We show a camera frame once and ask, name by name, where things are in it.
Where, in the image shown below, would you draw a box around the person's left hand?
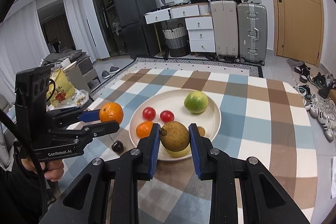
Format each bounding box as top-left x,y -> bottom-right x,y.
21,157 -> 64,182

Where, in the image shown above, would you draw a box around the shoes on floor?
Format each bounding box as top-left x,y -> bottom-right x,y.
293,63 -> 335,143

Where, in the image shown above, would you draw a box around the red cherry tomato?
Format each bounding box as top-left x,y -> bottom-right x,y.
160,110 -> 175,123
142,107 -> 156,121

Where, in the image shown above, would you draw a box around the beige suitcase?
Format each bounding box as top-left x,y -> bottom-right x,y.
210,1 -> 239,57

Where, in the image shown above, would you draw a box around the wooden door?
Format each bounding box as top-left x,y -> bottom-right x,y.
273,0 -> 324,65

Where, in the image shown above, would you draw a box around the checkered tablecloth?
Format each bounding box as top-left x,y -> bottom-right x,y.
59,67 -> 317,223

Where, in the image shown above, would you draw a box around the dark round cherry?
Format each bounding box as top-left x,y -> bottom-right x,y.
111,140 -> 124,154

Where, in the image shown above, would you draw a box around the woven laundry basket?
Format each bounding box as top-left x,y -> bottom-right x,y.
163,23 -> 190,57

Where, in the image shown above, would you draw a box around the white curtain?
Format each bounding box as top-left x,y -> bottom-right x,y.
1,1 -> 50,98

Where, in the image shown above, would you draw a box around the grey slippers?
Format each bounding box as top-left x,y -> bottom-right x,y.
101,66 -> 120,79

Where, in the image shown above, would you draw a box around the brown longan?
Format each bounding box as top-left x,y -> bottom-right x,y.
198,126 -> 206,136
160,121 -> 190,152

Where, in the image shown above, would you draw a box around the yellow snack bag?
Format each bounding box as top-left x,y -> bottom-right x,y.
46,69 -> 75,107

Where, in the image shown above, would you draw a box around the cream round plate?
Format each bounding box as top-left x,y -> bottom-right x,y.
129,89 -> 222,161

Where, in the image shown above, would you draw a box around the silver suitcase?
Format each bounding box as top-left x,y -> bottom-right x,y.
237,3 -> 268,65

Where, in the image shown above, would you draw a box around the black refrigerator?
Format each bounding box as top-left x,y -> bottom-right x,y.
113,0 -> 159,59

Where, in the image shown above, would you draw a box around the orange mandarin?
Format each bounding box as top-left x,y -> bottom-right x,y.
99,102 -> 123,124
135,121 -> 153,139

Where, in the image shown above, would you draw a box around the white drawer desk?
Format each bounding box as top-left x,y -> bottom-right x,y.
145,2 -> 215,53

